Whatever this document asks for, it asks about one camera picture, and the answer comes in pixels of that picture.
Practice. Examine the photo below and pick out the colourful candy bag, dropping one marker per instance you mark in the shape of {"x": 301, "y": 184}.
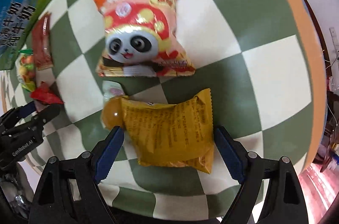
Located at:
{"x": 27, "y": 70}

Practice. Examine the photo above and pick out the yellow snack bag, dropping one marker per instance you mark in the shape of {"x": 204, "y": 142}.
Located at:
{"x": 169, "y": 135}

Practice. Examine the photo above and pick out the small red snack packet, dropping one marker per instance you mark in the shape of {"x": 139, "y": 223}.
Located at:
{"x": 45, "y": 95}

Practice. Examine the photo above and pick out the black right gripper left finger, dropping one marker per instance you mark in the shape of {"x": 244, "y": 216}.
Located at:
{"x": 68, "y": 191}

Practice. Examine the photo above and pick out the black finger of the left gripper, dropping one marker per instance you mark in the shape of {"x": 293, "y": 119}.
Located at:
{"x": 37, "y": 121}

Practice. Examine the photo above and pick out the orange jelly cup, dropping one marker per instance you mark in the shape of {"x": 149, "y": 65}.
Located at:
{"x": 112, "y": 114}

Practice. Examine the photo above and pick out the green checkered table mat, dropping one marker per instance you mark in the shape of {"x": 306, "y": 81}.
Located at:
{"x": 261, "y": 59}

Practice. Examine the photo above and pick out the orange panda snack bag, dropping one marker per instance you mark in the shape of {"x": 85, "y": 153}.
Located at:
{"x": 140, "y": 40}

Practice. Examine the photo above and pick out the dark red snack packet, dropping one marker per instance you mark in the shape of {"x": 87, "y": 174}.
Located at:
{"x": 41, "y": 43}

